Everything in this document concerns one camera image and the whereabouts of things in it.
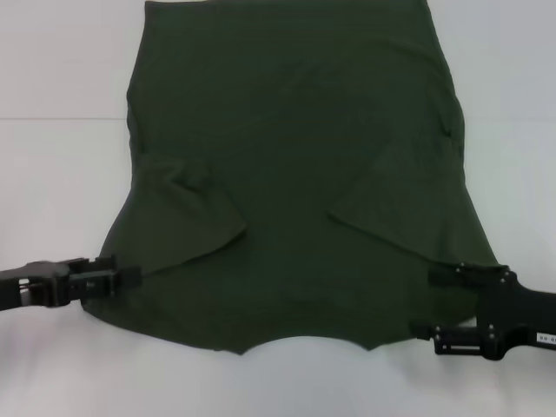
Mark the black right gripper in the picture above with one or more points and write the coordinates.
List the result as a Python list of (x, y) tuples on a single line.
[(525, 317)]

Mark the dark green t-shirt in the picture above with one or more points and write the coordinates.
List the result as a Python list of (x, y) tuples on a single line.
[(282, 152)]

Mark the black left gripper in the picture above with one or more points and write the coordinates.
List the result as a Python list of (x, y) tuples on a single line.
[(43, 278)]

